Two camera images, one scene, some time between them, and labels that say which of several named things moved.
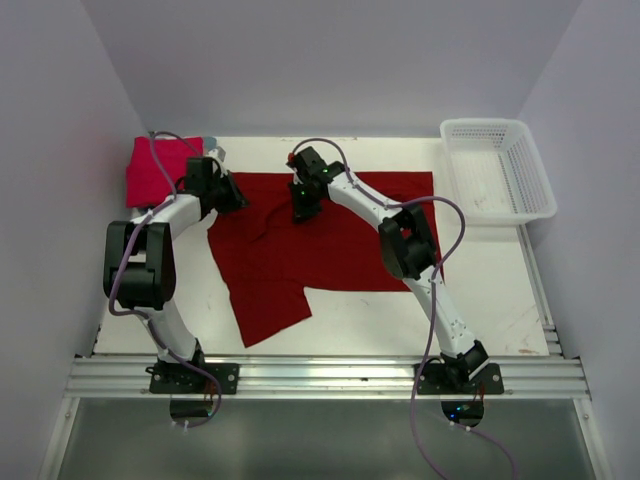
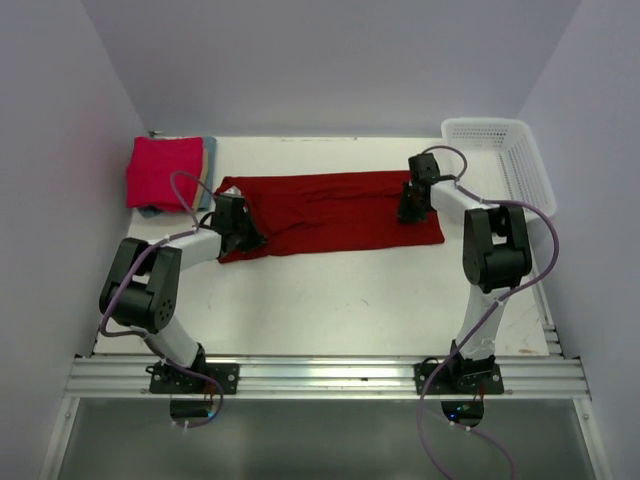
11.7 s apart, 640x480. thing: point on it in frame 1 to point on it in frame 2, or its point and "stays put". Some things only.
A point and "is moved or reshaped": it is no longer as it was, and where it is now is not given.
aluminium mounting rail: [332, 378] stays put
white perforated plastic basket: [497, 174] stays put
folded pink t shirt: [146, 185] stays put
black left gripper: [236, 200] to [255, 239]
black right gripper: [302, 212] to [405, 215]
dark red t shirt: [266, 257] is moved or reshaped
